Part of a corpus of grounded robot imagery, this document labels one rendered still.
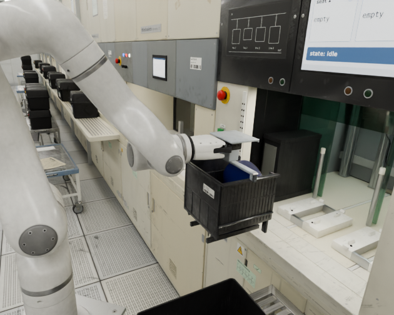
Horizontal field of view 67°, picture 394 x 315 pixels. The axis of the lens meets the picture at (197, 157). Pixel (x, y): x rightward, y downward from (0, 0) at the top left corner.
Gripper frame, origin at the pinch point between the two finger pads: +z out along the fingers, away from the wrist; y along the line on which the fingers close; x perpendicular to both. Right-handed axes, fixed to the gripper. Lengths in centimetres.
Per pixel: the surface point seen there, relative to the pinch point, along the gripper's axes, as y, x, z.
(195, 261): -43, -79, 15
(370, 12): 26.0, 35.1, 15.0
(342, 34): 20.0, 31.0, 15.0
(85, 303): -8, -49, -45
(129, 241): -139, -125, 8
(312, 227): 7, -35, 35
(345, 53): 21.8, 26.6, 15.0
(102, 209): -203, -125, 0
